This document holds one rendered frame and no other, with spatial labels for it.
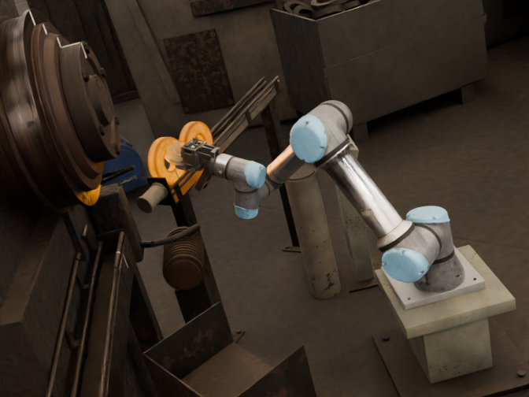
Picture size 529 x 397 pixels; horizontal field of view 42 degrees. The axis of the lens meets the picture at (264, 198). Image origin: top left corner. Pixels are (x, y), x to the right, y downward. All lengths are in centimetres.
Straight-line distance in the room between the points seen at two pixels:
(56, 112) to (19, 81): 10
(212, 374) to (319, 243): 114
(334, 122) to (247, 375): 74
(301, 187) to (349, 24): 150
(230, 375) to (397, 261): 62
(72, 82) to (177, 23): 283
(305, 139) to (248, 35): 250
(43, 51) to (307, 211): 122
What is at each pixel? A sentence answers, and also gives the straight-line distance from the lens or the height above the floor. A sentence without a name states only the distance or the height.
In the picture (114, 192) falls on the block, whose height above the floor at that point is 80.
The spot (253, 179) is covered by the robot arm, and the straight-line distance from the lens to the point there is 205.
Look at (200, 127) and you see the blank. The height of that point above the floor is 77.
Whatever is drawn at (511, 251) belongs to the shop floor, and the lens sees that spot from 279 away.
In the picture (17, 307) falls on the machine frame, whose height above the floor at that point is 87.
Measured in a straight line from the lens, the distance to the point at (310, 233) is 250.
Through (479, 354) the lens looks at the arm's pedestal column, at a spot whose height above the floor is 8.
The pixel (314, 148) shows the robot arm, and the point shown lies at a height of 83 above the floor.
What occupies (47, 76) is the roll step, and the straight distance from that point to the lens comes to 154.
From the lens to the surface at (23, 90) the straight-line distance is 149.
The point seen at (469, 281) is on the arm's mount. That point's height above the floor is 32.
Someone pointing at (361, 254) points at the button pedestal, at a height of 13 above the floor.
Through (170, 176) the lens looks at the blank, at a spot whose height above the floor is 69.
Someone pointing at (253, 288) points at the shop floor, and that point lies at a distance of 282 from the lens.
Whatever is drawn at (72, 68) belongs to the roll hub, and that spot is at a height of 122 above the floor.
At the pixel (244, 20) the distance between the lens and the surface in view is 426.
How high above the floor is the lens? 153
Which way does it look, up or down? 26 degrees down
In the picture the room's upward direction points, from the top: 14 degrees counter-clockwise
